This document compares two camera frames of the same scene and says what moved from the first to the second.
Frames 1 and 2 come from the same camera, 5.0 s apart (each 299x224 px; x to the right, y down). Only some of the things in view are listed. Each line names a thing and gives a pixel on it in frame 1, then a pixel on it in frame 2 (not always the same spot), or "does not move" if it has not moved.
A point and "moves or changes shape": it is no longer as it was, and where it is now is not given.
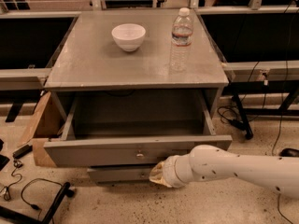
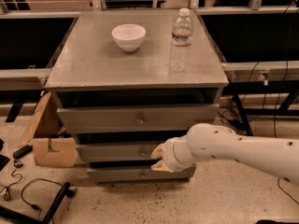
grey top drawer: (130, 127) moves or changes shape
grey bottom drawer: (121, 174) does not move
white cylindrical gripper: (169, 173) -> (167, 153)
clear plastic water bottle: (181, 41) does not move
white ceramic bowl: (129, 35) does not move
